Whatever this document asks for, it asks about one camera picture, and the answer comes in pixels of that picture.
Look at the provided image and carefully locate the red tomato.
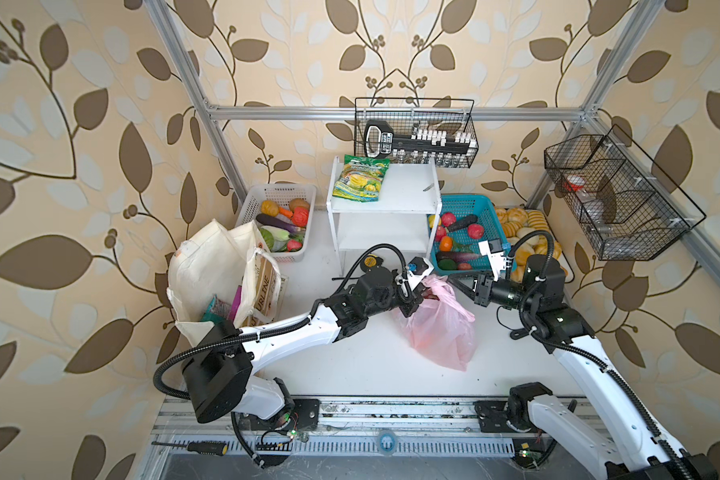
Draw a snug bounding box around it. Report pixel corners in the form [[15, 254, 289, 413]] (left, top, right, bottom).
[[291, 206, 309, 228]]

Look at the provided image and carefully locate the cream canvas tote bag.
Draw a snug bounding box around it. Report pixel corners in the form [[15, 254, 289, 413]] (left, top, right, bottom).
[[166, 220, 288, 347]]

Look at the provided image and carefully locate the teal red snack bag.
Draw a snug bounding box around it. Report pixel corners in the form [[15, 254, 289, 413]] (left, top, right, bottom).
[[201, 296, 230, 324]]

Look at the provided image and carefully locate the yellow black tape measure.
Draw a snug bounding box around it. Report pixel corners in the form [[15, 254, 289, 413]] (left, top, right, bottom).
[[360, 254, 383, 272]]

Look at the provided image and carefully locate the teal plastic fruit basket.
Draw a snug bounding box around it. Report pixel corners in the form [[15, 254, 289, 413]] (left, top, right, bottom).
[[431, 194, 510, 276]]

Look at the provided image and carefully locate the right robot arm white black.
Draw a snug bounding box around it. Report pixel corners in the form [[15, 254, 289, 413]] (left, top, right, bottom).
[[448, 240, 719, 479]]

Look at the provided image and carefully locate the brown potato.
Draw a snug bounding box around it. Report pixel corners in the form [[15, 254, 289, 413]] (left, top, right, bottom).
[[260, 200, 280, 217]]

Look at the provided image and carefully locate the purple grape candy bag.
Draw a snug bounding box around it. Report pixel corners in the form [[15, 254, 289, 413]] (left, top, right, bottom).
[[227, 285, 242, 322]]

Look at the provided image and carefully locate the yellow green snack bag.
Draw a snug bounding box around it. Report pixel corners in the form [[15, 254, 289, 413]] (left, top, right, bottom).
[[332, 155, 391, 203]]

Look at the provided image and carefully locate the green round fruit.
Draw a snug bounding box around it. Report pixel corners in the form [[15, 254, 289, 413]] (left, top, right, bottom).
[[438, 259, 458, 271]]

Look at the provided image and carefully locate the yellow black screwdriver left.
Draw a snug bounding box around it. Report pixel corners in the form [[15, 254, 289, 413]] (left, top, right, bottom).
[[151, 440, 229, 456]]

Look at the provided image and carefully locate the pink plastic grocery bag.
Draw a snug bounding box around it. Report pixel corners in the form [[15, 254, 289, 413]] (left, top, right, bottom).
[[394, 275, 477, 372]]

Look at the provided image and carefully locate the white bread tray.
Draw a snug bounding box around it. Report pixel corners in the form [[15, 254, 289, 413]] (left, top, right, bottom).
[[496, 207, 574, 283]]

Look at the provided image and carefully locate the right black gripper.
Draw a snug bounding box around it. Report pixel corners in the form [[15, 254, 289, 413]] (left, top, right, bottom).
[[448, 270, 537, 315]]

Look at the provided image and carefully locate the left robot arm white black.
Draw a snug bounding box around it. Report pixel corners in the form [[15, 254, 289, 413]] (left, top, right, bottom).
[[153, 243, 434, 467]]

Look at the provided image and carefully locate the black wire basket right wall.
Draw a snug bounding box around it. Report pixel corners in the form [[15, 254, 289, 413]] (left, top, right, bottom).
[[544, 125, 707, 261]]

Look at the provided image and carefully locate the red apple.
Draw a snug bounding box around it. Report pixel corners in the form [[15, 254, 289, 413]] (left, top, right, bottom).
[[467, 223, 485, 240], [440, 212, 457, 227]]

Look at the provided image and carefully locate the white two-tier shelf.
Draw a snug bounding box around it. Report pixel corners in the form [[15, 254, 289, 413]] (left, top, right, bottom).
[[326, 163, 442, 273]]

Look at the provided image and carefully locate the green cabbage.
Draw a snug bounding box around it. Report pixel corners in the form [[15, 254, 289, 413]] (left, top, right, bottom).
[[259, 227, 275, 252]]

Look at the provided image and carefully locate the black wire basket back wall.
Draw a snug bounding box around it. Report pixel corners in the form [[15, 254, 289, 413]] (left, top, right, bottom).
[[354, 96, 479, 169]]

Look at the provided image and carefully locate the black wire basket wall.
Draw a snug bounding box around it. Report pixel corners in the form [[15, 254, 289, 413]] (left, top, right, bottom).
[[544, 125, 707, 261], [354, 96, 479, 169]]

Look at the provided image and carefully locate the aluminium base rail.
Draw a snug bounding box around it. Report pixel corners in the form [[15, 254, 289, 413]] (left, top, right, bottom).
[[149, 395, 649, 460]]

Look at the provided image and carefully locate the plastic bottle red cap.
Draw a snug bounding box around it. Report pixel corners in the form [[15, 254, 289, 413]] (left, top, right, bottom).
[[563, 175, 610, 234]]

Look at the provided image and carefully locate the small orange persimmon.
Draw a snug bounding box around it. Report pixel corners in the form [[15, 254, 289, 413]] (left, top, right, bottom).
[[439, 236, 454, 252]]

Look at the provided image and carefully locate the white plastic vegetable basket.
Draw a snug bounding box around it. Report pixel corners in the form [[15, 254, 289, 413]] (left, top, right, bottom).
[[236, 184, 317, 263]]

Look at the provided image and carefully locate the purple eggplant in teal basket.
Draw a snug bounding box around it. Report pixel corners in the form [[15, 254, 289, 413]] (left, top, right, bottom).
[[435, 251, 481, 263]]

